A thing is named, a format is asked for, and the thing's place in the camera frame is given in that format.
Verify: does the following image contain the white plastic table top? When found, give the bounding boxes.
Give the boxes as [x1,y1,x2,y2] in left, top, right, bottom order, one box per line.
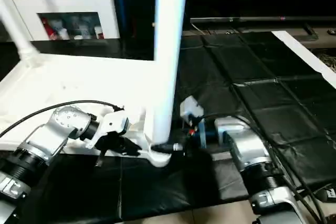
[0,51,177,168]

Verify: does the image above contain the black work mat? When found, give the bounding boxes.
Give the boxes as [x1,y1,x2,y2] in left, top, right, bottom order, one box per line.
[0,31,336,219]

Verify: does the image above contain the white flat board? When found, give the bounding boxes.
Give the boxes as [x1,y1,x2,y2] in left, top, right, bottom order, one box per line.
[272,30,336,87]

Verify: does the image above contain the red bottle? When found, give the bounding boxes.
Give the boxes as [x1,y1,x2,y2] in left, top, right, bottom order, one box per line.
[41,18,53,40]

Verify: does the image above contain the white glass-door cabinet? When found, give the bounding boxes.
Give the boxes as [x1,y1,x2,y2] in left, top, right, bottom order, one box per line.
[0,0,120,41]

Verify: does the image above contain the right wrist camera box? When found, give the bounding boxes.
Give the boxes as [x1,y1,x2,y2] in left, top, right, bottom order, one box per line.
[179,96,205,124]

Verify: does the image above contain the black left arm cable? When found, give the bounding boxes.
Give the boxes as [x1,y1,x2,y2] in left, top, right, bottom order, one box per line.
[0,100,124,136]

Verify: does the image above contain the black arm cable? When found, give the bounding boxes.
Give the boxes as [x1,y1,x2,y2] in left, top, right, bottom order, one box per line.
[0,100,124,136]
[198,113,325,219]

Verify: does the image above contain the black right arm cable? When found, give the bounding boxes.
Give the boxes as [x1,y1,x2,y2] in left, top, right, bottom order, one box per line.
[198,113,325,219]

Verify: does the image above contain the tangled pale cables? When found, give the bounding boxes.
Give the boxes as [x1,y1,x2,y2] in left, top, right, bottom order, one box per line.
[321,51,336,73]

